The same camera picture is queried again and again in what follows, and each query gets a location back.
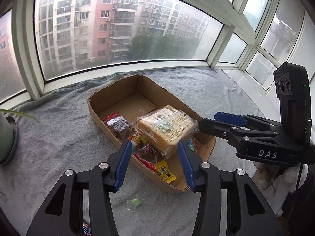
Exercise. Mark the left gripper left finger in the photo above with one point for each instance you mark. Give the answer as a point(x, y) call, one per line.
point(61, 213)

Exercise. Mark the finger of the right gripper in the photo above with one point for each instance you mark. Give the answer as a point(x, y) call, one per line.
point(215, 128)
point(241, 121)

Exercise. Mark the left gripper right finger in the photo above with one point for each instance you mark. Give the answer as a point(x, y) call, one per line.
point(248, 212)

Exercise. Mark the bagged sliced bread loaf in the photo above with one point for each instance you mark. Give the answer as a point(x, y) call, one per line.
point(165, 127)

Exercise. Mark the yellow candy packet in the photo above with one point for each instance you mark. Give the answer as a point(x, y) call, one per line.
point(164, 172)

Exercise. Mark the red striped snack packet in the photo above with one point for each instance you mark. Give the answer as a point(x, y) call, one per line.
point(148, 156)

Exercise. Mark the packaged braised egg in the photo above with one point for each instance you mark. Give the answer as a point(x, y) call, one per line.
point(138, 141)

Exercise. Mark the red jujube snack bag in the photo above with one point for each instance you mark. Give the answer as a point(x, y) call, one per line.
point(119, 126)

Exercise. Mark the white gloved right hand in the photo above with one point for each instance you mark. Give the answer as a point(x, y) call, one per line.
point(275, 188)

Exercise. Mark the brown Snickers bar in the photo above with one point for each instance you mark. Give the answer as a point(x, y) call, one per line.
point(87, 229)

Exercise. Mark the green candy packet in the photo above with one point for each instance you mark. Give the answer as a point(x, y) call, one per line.
point(133, 203)

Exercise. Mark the open cardboard box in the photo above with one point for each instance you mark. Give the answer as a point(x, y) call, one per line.
point(139, 109)

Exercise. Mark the green potted spider plant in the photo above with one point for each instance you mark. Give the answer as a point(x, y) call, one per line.
point(10, 134)

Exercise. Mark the black camera module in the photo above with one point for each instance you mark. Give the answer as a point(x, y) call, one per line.
point(293, 91)

